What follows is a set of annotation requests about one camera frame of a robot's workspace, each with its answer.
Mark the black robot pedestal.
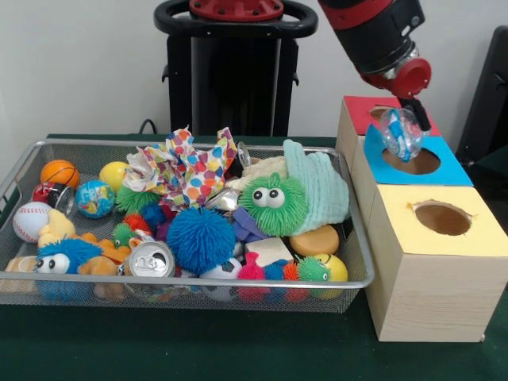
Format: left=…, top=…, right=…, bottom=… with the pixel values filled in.
left=153, top=0, right=318, bottom=137

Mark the colourful polka-dot cloth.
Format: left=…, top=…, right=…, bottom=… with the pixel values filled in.
left=122, top=125, right=238, bottom=215

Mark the mint green cloth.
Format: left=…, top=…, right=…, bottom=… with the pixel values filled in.
left=283, top=138, right=351, bottom=235

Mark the rainbow spiky caterpillar toy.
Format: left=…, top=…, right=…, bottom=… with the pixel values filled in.
left=237, top=252, right=333, bottom=283

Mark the blue spiky rubber ball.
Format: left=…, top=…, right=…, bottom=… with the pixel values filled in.
left=166, top=206, right=237, bottom=275

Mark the round orange sponge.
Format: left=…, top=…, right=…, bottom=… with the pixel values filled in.
left=288, top=225, right=341, bottom=257

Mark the black upright panel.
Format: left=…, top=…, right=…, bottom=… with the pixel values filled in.
left=455, top=25, right=508, bottom=160

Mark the dark green table cloth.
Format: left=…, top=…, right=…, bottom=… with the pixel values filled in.
left=0, top=133, right=508, bottom=381

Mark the crushed clear plastic bottle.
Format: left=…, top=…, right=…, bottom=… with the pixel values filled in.
left=379, top=106, right=428, bottom=162

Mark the green spiky rubber ball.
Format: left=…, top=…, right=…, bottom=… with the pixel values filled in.
left=240, top=172, right=310, bottom=236

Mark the cream knit cloth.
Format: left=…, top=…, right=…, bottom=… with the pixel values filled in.
left=225, top=156, right=287, bottom=191

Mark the green spiky ball with eyes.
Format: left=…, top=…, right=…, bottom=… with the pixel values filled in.
left=114, top=184, right=162, bottom=215

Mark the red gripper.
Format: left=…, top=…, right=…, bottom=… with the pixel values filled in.
left=363, top=57, right=433, bottom=132

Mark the yellow smiley ball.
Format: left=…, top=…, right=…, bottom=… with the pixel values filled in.
left=309, top=253, right=349, bottom=299

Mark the wooden three-hole box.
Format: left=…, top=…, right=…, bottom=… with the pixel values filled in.
left=335, top=94, right=508, bottom=343

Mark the silver-top drink can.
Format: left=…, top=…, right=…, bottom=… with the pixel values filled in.
left=123, top=241, right=176, bottom=279

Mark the shallow silver mesh bin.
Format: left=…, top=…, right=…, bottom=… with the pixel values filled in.
left=0, top=138, right=376, bottom=314

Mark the white baseball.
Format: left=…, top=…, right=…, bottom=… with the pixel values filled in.
left=12, top=201, right=52, bottom=244

